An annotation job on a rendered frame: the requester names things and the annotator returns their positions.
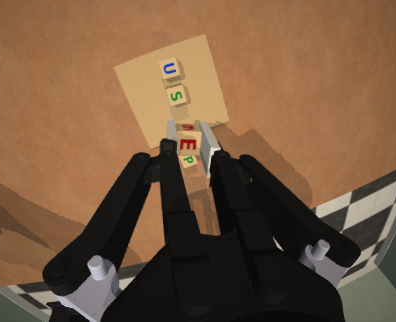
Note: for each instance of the tan flat mat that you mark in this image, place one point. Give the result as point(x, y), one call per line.
point(144, 88)

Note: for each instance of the cream letter block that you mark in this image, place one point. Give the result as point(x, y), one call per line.
point(169, 68)
point(189, 139)
point(176, 95)
point(188, 161)

